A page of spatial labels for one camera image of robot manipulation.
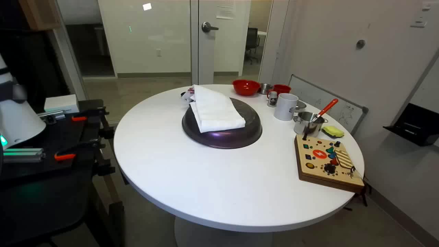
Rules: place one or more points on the white box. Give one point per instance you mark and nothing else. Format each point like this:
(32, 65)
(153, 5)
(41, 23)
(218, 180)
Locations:
(61, 105)

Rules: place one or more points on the round wall stopper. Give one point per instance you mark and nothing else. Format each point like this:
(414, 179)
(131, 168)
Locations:
(360, 45)

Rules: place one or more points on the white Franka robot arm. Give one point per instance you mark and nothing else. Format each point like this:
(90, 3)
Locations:
(19, 120)

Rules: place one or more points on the dark frying pan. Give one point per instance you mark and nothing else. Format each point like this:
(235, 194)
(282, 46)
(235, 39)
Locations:
(229, 138)

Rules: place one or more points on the black wall tray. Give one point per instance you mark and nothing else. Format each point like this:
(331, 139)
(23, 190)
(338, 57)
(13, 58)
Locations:
(414, 126)

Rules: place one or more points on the wooden busy board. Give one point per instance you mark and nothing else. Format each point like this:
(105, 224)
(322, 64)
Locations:
(327, 165)

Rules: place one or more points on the wooden shelf panel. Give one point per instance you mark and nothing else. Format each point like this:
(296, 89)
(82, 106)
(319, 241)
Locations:
(39, 14)

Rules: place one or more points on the yellow sponge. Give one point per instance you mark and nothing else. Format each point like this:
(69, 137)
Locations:
(334, 131)

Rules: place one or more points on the white door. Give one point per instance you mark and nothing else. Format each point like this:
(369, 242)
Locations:
(229, 50)

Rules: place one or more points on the white red-striped tea towel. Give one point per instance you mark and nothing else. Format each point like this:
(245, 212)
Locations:
(215, 112)

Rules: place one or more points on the small steel measuring cup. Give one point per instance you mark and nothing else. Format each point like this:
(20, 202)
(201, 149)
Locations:
(300, 116)

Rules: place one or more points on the whiteboard with drawings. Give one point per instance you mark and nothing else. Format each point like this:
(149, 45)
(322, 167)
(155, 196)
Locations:
(341, 110)

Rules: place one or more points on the red bowl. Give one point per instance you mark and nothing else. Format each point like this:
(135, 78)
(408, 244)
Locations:
(246, 89)

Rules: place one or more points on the large steel measuring cup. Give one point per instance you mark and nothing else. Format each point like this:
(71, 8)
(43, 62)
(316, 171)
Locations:
(315, 128)

